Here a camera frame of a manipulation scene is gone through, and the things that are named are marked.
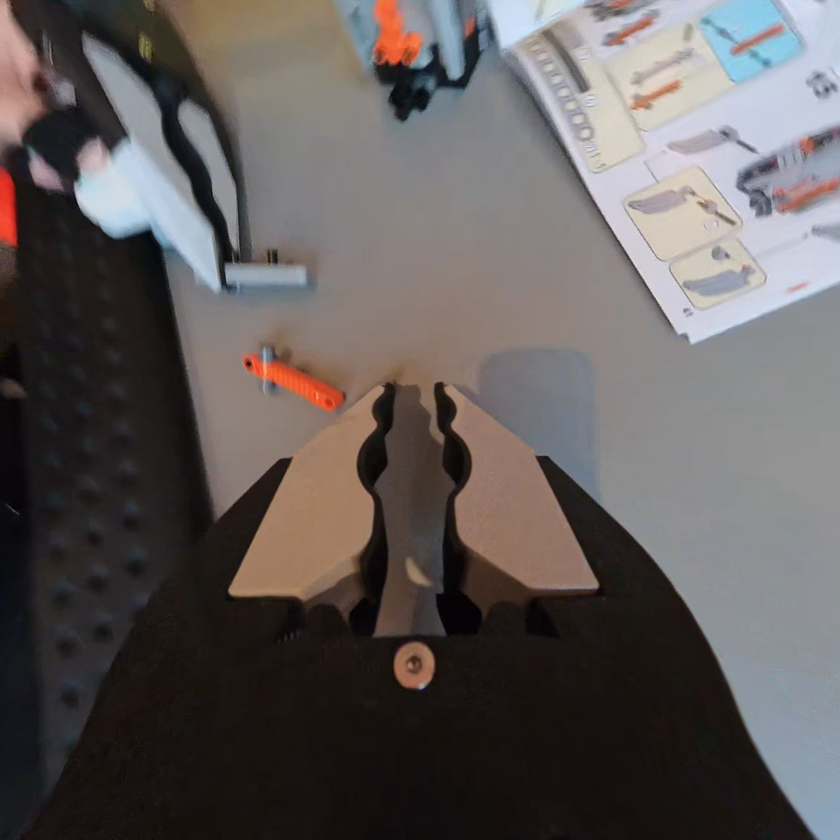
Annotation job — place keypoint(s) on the orange toy beam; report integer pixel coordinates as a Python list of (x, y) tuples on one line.
[(302, 384)]

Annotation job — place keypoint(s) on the black perforated board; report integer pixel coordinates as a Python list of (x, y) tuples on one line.
[(98, 459)]

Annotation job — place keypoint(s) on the orange traffic cone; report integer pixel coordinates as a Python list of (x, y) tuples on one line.
[(6, 210)]

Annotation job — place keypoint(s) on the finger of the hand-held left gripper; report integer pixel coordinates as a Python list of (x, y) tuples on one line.
[(157, 177), (220, 177)]

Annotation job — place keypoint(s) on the grey desk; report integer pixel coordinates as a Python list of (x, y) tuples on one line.
[(459, 229)]

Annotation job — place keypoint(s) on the grey toy robot model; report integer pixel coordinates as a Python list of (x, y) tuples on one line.
[(453, 39)]

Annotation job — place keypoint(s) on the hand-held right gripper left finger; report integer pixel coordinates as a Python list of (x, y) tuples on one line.
[(308, 518)]

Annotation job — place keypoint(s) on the grey toy beam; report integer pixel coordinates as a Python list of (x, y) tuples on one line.
[(266, 277)]

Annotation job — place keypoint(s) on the person's left hand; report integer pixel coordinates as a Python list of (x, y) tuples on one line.
[(16, 59)]

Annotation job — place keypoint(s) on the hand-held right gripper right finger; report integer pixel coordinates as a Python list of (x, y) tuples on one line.
[(518, 525)]

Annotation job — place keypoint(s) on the instruction booklet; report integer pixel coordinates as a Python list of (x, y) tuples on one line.
[(689, 197)]

